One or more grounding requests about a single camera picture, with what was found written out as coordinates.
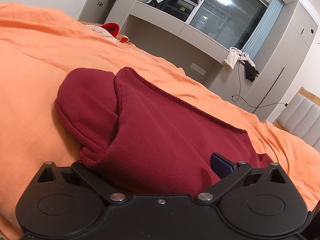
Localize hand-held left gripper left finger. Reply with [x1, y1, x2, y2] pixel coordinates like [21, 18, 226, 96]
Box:
[36, 161, 129, 205]

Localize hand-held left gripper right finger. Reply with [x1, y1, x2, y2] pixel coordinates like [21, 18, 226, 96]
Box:
[194, 152, 287, 204]

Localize dark red long-sleeve shirt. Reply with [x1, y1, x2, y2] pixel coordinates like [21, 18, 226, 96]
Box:
[54, 66, 274, 198]

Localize black clothes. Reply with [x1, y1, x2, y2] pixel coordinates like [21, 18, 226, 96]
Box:
[243, 60, 260, 82]

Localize white clothes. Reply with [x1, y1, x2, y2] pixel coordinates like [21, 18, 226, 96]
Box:
[223, 46, 251, 72]

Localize grey padded headboard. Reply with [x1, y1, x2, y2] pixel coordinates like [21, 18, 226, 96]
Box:
[272, 86, 320, 153]

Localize orange blanket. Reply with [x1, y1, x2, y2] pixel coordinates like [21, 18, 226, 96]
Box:
[0, 2, 320, 240]

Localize tall grey wardrobe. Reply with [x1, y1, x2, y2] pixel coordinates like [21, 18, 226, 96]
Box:
[212, 1, 318, 123]

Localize beige patterned pillow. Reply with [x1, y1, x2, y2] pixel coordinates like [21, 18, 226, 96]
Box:
[82, 23, 118, 40]

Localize red plush item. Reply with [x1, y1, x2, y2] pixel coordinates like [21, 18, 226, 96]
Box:
[101, 22, 121, 34]

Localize grey window ledge desk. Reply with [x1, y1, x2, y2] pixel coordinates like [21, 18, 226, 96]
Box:
[128, 0, 226, 63]

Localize window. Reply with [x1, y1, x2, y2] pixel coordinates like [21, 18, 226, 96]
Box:
[149, 0, 272, 51]

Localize grey wardrobe with open door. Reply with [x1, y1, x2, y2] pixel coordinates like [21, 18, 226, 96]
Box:
[77, 0, 131, 23]

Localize black cable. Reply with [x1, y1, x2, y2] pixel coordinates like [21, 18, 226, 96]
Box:
[231, 60, 288, 108]

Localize white wall socket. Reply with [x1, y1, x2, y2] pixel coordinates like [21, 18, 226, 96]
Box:
[190, 62, 208, 76]

